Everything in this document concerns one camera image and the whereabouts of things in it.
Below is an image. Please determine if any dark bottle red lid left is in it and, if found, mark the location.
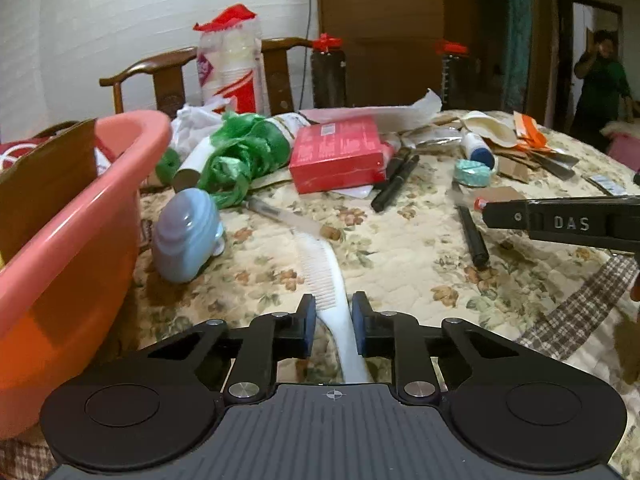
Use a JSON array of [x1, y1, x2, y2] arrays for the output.
[[310, 32, 347, 108]]

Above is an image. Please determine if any green plastic bag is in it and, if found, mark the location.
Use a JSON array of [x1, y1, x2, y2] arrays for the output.
[[154, 110, 306, 209]]

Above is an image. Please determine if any light blue ceramic pot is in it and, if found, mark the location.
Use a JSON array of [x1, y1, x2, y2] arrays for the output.
[[152, 188, 226, 283]]

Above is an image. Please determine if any white plastic comb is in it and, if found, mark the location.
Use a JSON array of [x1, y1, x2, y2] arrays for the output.
[[295, 233, 371, 384]]

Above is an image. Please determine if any wooden chair behind table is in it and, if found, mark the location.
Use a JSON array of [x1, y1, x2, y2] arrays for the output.
[[99, 37, 312, 118]]

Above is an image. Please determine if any clear tube with cork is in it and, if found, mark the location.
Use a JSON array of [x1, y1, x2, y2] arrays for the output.
[[242, 197, 342, 240]]

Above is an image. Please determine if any person in dark clothes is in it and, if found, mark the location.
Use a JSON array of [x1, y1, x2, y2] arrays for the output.
[[570, 29, 634, 153]]

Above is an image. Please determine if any white plastic bag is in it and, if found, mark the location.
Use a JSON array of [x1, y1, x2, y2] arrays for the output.
[[169, 96, 236, 162]]

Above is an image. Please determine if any round wooden armchair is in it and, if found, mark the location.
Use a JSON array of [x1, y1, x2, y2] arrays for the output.
[[32, 120, 78, 139]]

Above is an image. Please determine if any white cylinder tube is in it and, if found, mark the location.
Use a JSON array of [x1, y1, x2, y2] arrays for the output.
[[171, 136, 215, 193]]

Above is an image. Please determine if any orange white paper strip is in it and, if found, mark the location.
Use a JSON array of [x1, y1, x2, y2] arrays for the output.
[[513, 112, 550, 152]]

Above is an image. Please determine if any red cardboard box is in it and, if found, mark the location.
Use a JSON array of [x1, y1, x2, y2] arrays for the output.
[[288, 117, 395, 194]]

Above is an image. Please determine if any black marker pen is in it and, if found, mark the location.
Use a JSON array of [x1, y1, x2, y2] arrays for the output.
[[451, 181, 489, 270]]

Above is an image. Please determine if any dark bottle red lid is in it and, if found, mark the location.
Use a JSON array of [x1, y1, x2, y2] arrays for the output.
[[435, 39, 473, 110], [310, 32, 347, 108]]

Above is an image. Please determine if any blister pill pack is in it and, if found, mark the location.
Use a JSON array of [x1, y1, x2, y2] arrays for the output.
[[585, 174, 627, 197]]

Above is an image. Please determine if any dark bottle red lid right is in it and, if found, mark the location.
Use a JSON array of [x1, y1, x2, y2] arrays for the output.
[[435, 39, 473, 110]]

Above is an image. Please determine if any white paper bowl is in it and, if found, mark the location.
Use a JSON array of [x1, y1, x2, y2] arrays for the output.
[[460, 110, 518, 148]]

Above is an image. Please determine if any pink plastic basin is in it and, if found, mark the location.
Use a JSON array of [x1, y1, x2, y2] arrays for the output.
[[1, 110, 171, 439]]

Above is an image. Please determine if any white bottle blue cap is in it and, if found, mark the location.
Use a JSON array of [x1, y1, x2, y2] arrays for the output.
[[461, 132, 496, 170]]

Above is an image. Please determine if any wooden cabinet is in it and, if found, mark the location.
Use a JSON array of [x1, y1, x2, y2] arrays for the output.
[[318, 0, 477, 106]]

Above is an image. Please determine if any floral quilted tablecloth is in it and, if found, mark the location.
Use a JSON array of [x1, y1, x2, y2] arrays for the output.
[[0, 108, 640, 476]]

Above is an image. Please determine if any brown cardboard piece in basin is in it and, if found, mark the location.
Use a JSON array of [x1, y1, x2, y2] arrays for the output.
[[0, 119, 98, 264]]

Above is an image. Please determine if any bag of paper cups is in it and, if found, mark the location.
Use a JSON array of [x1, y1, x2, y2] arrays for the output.
[[193, 3, 265, 114]]

